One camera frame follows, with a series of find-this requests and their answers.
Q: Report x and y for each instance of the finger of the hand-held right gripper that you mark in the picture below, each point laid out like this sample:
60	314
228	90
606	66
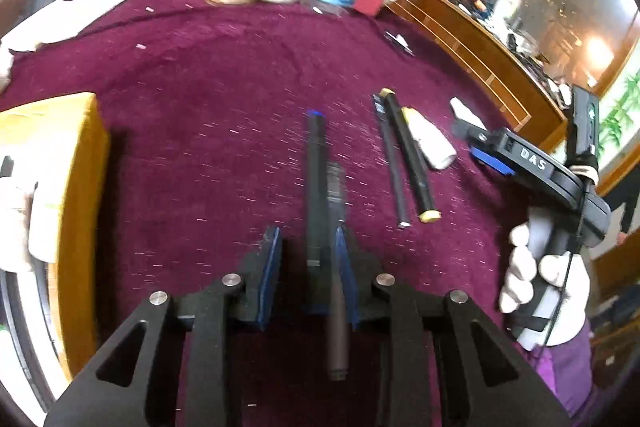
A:
492	161
477	136

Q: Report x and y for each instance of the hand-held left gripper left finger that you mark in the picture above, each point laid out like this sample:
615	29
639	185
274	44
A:
267	277

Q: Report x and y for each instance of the black gel pen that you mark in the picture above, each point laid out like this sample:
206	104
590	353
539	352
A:
392	167

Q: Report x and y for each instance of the grey translucent gel pen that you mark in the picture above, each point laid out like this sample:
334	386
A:
337	337

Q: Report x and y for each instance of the person's right hand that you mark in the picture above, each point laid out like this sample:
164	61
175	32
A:
520	277

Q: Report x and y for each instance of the white bottle orange cap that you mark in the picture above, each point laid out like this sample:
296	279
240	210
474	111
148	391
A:
432	144

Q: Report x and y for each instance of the black marker yellow caps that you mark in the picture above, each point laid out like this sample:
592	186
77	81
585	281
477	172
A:
412	157

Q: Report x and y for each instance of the green bamboo picture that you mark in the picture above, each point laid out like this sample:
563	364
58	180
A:
620	127

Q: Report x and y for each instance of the yellow cardboard box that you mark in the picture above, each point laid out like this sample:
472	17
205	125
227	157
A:
75	187

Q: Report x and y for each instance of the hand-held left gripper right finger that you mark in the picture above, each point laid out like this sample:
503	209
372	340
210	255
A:
345	277

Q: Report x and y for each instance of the blue-capped black marker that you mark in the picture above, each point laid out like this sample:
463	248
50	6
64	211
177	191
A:
317	187

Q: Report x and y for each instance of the wooden counter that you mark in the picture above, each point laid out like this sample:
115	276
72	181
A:
480	42

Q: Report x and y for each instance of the purple velvet tablecloth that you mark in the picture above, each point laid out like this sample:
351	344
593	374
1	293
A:
200	132

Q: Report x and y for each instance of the white paper sheet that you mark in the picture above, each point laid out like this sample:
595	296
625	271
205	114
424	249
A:
65	14

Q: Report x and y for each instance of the person's right forearm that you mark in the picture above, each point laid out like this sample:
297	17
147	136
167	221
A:
565	372

